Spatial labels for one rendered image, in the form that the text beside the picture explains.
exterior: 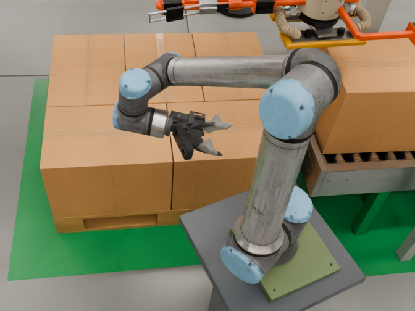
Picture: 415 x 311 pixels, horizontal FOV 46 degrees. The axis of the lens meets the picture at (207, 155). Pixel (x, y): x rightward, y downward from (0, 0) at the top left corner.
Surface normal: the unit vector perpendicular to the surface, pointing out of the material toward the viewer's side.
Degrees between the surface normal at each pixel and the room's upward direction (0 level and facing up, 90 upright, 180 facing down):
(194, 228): 0
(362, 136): 90
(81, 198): 90
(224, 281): 0
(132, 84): 8
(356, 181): 90
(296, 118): 81
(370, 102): 90
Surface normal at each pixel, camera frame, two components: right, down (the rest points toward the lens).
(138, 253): 0.08, -0.65
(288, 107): -0.61, 0.46
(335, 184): 0.14, 0.76
